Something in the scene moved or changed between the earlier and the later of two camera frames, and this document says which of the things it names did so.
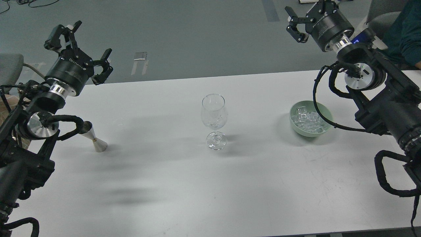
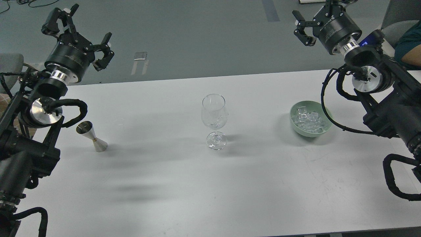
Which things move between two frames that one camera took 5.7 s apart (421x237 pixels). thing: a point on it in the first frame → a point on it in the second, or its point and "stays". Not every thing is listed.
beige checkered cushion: (13, 99) stays
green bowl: (305, 121) stays
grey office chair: (381, 14) → (400, 15)
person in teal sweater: (403, 38) stays
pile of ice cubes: (310, 121) stays
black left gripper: (72, 66) → (68, 59)
